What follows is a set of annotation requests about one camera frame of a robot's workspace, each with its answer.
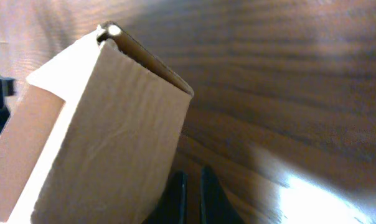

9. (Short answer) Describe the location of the cardboard box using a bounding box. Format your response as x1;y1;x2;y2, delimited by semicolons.
0;21;194;223

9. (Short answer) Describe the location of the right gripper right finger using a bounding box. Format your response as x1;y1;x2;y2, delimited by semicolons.
200;166;245;224

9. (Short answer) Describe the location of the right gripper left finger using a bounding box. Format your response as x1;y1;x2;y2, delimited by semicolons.
143;171;187;224

